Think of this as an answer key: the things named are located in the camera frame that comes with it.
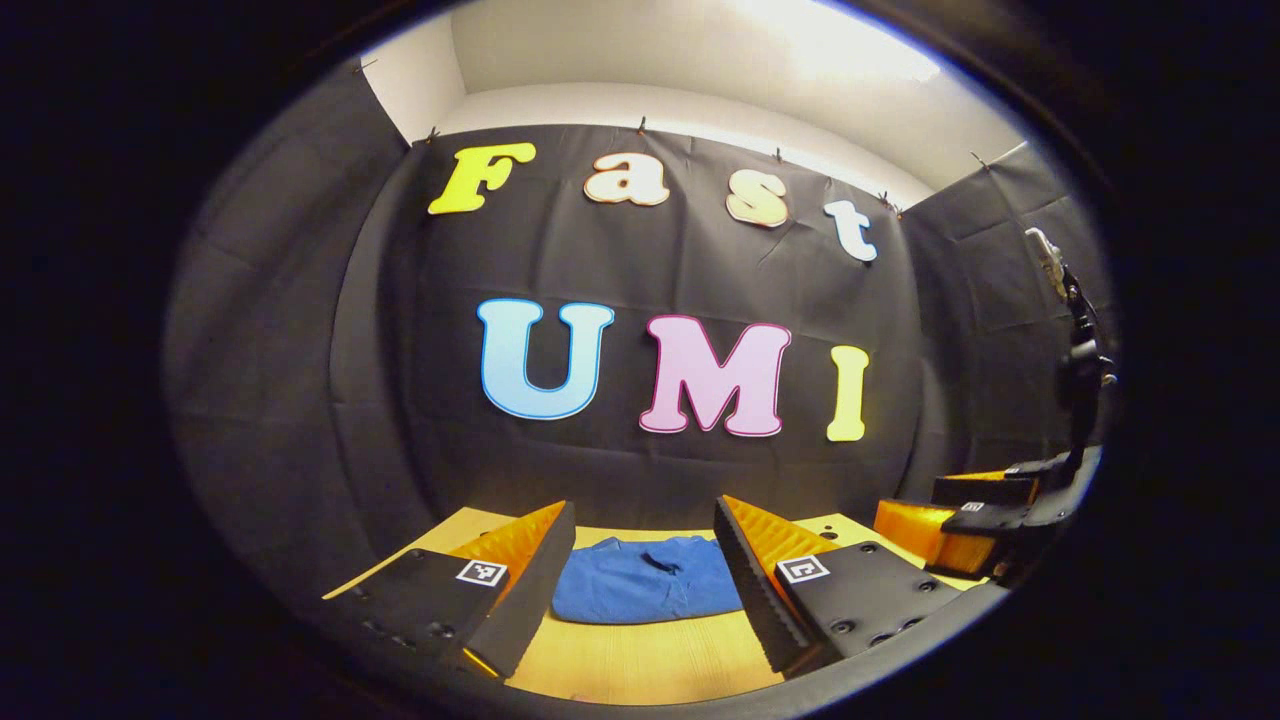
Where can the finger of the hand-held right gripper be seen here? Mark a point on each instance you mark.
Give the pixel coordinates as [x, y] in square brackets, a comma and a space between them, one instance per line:
[985, 490]
[925, 530]

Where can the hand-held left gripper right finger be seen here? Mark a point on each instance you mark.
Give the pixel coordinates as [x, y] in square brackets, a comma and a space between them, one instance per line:
[755, 600]

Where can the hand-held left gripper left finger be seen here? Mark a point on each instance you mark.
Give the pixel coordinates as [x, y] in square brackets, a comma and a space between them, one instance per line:
[530, 600]

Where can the blue button shirt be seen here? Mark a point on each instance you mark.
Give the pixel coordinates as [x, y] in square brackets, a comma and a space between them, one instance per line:
[640, 590]

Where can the black backdrop cloth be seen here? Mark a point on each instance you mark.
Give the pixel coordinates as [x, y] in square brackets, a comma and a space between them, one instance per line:
[640, 250]

